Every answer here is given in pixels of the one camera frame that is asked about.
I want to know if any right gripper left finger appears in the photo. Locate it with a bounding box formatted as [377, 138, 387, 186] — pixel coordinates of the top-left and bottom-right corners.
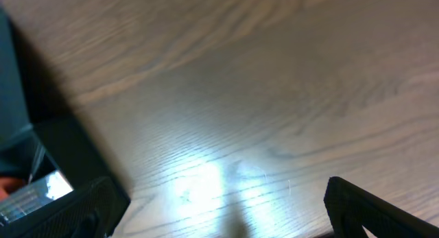
[1, 177, 117, 238]

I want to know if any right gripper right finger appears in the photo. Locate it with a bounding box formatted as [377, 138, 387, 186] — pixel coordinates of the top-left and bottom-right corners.
[324, 176, 438, 238]

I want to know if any orange scraper wooden handle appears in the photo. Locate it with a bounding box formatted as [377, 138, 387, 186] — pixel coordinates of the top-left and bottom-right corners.
[0, 177, 26, 201]

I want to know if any dark green box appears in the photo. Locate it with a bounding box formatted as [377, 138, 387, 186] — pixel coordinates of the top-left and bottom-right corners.
[1, 11, 130, 227]

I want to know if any blue precision screwdriver set case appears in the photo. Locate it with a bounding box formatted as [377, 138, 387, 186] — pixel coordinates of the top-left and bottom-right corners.
[1, 171, 73, 227]

